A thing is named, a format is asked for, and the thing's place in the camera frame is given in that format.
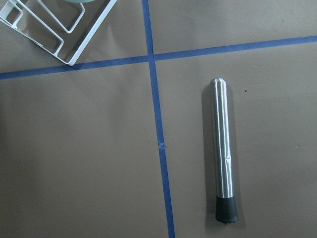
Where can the mint green cup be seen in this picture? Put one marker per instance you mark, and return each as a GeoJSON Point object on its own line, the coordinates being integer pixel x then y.
{"type": "Point", "coordinates": [79, 1]}

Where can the steel muddler black tip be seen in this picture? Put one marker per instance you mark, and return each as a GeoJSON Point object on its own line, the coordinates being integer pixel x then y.
{"type": "Point", "coordinates": [226, 211]}

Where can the white wire cup rack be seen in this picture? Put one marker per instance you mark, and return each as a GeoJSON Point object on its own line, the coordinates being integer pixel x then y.
{"type": "Point", "coordinates": [61, 28]}

